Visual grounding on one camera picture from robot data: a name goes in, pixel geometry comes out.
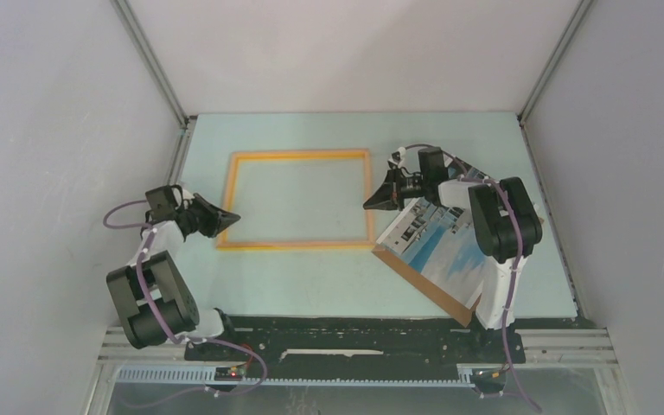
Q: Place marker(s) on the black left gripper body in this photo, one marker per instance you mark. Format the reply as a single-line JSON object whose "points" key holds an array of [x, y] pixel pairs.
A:
{"points": [[199, 232]]}

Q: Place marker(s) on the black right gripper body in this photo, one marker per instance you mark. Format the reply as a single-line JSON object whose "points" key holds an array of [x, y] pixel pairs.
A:
{"points": [[414, 186]]}

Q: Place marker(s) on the building and sky photo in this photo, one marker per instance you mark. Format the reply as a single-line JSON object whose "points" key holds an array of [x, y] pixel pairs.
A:
{"points": [[441, 252]]}

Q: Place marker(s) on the brown cardboard backing board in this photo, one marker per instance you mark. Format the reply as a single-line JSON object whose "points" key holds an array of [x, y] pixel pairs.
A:
{"points": [[452, 307]]}

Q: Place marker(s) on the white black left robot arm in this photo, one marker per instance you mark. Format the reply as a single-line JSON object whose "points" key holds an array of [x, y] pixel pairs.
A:
{"points": [[153, 302]]}

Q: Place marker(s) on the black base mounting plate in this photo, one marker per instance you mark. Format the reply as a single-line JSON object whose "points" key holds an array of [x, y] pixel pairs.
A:
{"points": [[370, 349]]}

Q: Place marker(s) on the small electronics board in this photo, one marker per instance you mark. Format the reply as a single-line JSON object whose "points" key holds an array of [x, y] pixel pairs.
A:
{"points": [[223, 374]]}

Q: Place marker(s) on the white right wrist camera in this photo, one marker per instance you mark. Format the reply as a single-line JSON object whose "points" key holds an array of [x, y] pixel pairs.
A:
{"points": [[398, 156]]}

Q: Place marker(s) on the aluminium rail front frame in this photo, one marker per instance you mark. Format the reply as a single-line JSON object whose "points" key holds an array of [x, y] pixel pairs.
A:
{"points": [[548, 343]]}

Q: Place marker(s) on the left aluminium corner post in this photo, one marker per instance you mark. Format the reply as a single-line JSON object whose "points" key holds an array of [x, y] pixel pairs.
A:
{"points": [[141, 42]]}

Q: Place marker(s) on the aluminium corner post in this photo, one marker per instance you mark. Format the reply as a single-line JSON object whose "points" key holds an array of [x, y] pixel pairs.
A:
{"points": [[563, 44], [141, 42]]}

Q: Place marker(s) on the right aluminium corner post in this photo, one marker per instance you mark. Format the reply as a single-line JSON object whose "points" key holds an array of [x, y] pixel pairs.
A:
{"points": [[563, 44]]}

